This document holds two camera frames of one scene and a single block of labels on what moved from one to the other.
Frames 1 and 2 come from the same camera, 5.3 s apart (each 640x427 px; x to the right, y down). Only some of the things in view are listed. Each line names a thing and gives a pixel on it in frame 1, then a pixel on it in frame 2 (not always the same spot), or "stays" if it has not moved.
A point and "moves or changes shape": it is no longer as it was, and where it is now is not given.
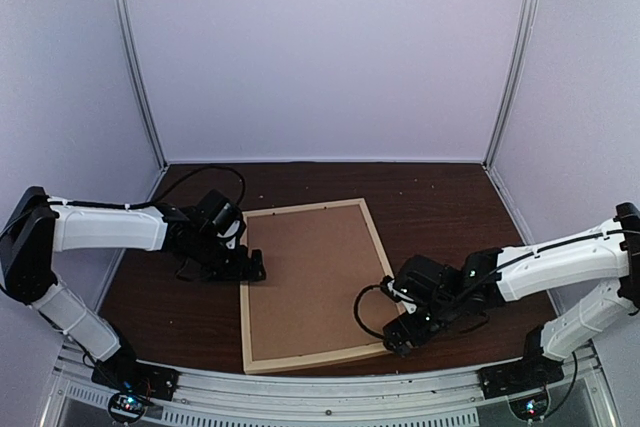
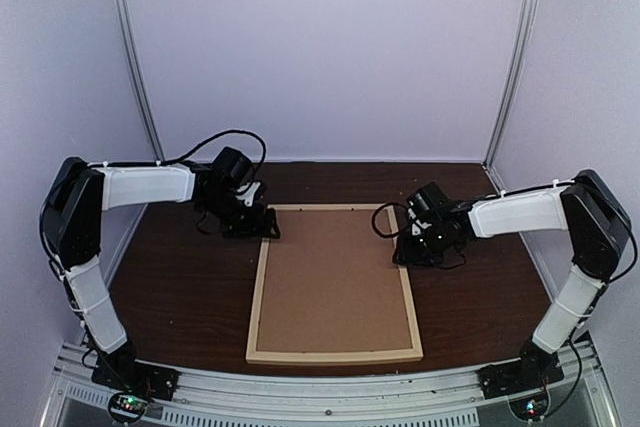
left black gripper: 237,271 to 252,226
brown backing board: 316,263 stays
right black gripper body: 417,335 to 426,251
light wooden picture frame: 299,359 moves or changes shape
